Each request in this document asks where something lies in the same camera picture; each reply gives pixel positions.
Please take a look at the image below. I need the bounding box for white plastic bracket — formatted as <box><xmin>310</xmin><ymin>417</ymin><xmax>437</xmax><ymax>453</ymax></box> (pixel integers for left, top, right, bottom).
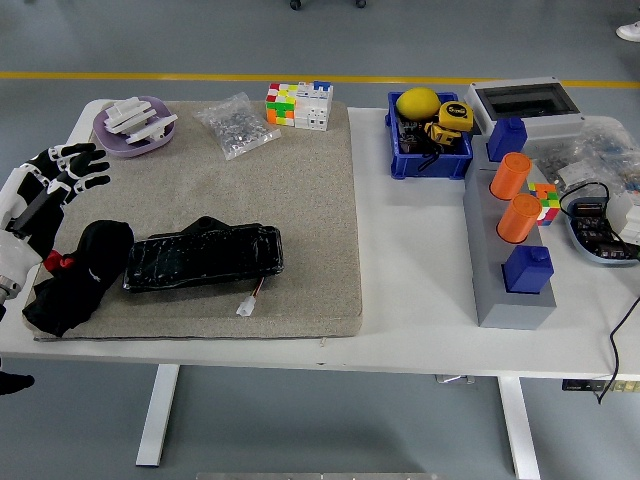
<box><xmin>123</xmin><ymin>113</ymin><xmax>179</xmax><ymax>146</ymax></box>
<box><xmin>103</xmin><ymin>97</ymin><xmax>157</xmax><ymax>135</ymax></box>

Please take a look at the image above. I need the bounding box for purple tray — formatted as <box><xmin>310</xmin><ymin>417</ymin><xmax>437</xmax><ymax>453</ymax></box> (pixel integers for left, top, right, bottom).
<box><xmin>92</xmin><ymin>95</ymin><xmax>177</xmax><ymax>160</ymax></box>

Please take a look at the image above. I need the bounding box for blue plastic bin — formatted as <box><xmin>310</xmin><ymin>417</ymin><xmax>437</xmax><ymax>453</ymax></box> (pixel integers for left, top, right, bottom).
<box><xmin>385</xmin><ymin>90</ymin><xmax>475</xmax><ymax>181</ymax></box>

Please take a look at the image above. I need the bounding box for black rag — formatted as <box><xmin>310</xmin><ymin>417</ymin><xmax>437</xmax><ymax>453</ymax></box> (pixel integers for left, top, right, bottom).
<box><xmin>22</xmin><ymin>219</ymin><xmax>135</xmax><ymax>337</ymax></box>

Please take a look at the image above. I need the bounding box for white plastic component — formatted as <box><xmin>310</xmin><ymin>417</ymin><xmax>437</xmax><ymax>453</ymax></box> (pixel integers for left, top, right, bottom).
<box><xmin>604</xmin><ymin>192</ymin><xmax>640</xmax><ymax>246</ymax></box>

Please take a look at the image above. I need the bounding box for black looped cable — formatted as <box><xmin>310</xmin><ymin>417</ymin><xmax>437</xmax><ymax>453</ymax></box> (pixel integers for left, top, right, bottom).
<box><xmin>558</xmin><ymin>181</ymin><xmax>612</xmax><ymax>221</ymax></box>

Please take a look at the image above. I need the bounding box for black circuit module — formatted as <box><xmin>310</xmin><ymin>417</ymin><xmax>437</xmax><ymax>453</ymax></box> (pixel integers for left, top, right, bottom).
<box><xmin>398</xmin><ymin>119</ymin><xmax>431</xmax><ymax>155</ymax></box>

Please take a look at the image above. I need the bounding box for black hanging cable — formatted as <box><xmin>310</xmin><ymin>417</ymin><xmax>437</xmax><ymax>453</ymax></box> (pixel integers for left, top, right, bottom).
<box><xmin>595</xmin><ymin>294</ymin><xmax>640</xmax><ymax>406</ymax></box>

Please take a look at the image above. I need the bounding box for clear bag of parts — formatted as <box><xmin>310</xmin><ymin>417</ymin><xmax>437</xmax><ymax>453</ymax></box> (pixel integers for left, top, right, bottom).
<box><xmin>524</xmin><ymin>115</ymin><xmax>640</xmax><ymax>201</ymax></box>

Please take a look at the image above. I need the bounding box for grey-blue tray with electronics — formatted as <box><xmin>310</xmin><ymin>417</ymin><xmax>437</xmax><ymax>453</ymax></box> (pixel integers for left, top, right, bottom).
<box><xmin>564</xmin><ymin>196</ymin><xmax>640</xmax><ymax>266</ymax></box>

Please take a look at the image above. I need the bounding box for black table control box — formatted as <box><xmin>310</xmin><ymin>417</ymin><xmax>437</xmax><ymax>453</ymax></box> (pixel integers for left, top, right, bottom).
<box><xmin>561</xmin><ymin>379</ymin><xmax>640</xmax><ymax>393</ymax></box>

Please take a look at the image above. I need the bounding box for blue block with knob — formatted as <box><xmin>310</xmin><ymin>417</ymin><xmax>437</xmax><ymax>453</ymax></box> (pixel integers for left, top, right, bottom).
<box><xmin>501</xmin><ymin>244</ymin><xmax>555</xmax><ymax>296</ymax></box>
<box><xmin>486</xmin><ymin>117</ymin><xmax>528</xmax><ymax>164</ymax></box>

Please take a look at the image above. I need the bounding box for orange cylinder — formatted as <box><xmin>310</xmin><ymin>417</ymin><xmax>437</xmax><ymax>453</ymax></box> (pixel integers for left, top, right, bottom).
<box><xmin>496</xmin><ymin>193</ymin><xmax>543</xmax><ymax>245</ymax></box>
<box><xmin>489</xmin><ymin>152</ymin><xmax>532</xmax><ymax>200</ymax></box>

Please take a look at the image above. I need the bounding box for yellow tape measure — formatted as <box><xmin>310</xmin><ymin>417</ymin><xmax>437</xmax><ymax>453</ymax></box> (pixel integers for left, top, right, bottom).
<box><xmin>438</xmin><ymin>101</ymin><xmax>474</xmax><ymax>134</ymax></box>

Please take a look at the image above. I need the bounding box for yellow lemon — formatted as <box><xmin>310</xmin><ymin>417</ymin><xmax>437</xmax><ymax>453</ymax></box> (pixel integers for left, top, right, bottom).
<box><xmin>396</xmin><ymin>87</ymin><xmax>442</xmax><ymax>121</ymax></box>

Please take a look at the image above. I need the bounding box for white table leg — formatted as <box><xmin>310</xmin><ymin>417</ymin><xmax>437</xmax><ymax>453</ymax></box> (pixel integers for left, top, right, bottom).
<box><xmin>497</xmin><ymin>375</ymin><xmax>542</xmax><ymax>480</ymax></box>
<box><xmin>135</xmin><ymin>363</ymin><xmax>180</xmax><ymax>468</ymax></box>

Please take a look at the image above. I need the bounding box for small colourful puzzle cube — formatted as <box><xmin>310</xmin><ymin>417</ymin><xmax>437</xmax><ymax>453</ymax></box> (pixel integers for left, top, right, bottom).
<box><xmin>527</xmin><ymin>182</ymin><xmax>559</xmax><ymax>227</ymax></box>

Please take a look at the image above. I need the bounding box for grey electrical enclosure box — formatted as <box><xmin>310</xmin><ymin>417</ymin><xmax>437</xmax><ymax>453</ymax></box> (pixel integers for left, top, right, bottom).
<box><xmin>463</xmin><ymin>76</ymin><xmax>589</xmax><ymax>141</ymax></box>

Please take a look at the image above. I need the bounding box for clear bag of screws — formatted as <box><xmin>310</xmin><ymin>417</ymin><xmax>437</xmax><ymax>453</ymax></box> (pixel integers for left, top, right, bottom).
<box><xmin>191</xmin><ymin>91</ymin><xmax>282</xmax><ymax>161</ymax></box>

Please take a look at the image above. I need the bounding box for grey-brown mat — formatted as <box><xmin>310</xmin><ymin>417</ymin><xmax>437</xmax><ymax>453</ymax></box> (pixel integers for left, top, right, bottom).
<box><xmin>33</xmin><ymin>99</ymin><xmax>363</xmax><ymax>343</ymax></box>

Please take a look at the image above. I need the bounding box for grey block holder base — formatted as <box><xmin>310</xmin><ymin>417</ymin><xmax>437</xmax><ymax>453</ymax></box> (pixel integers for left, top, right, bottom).
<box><xmin>462</xmin><ymin>134</ymin><xmax>558</xmax><ymax>331</ymax></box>

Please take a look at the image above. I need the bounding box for yellow and black tool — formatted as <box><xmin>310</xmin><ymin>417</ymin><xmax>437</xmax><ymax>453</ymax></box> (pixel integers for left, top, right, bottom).
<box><xmin>423</xmin><ymin>121</ymin><xmax>460</xmax><ymax>147</ymax></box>

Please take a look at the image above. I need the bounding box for white connector with wires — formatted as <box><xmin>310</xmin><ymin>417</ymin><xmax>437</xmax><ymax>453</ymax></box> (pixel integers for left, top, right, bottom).
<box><xmin>235</xmin><ymin>279</ymin><xmax>267</xmax><ymax>318</ymax></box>

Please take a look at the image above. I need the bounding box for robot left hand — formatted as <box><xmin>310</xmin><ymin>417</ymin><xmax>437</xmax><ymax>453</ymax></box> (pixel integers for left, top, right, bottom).
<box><xmin>0</xmin><ymin>143</ymin><xmax>112</xmax><ymax>287</ymax></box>

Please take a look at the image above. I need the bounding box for white and blue block cube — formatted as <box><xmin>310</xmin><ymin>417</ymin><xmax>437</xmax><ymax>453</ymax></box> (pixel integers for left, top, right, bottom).
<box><xmin>293</xmin><ymin>79</ymin><xmax>335</xmax><ymax>132</ymax></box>

